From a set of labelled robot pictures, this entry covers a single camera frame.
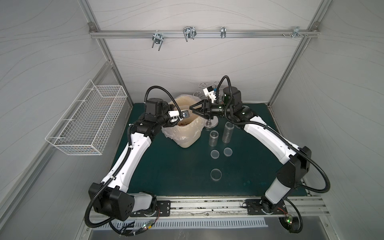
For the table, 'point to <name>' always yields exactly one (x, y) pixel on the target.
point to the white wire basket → (88, 126)
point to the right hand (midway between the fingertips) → (190, 109)
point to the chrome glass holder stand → (209, 123)
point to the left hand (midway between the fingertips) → (170, 108)
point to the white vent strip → (188, 223)
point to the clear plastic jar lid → (214, 154)
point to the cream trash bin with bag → (187, 132)
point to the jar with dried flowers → (213, 138)
